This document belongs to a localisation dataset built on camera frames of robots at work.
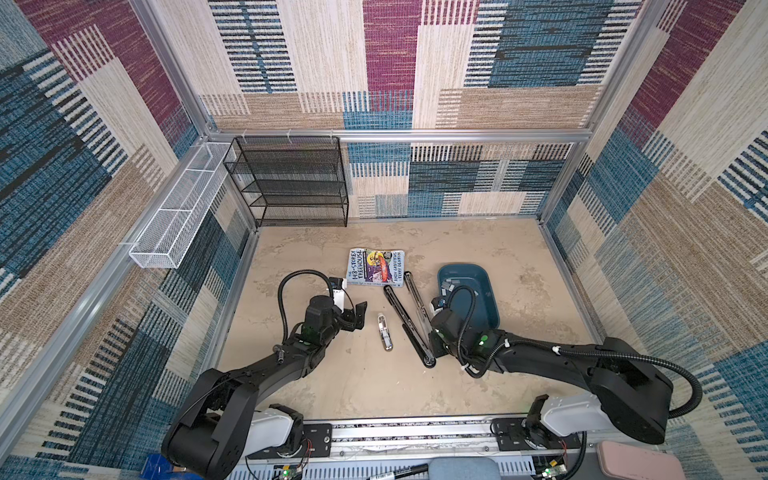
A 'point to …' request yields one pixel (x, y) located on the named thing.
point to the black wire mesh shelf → (291, 180)
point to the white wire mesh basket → (166, 240)
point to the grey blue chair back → (463, 468)
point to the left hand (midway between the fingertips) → (353, 297)
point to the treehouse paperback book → (378, 268)
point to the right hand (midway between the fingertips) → (436, 338)
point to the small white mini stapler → (385, 332)
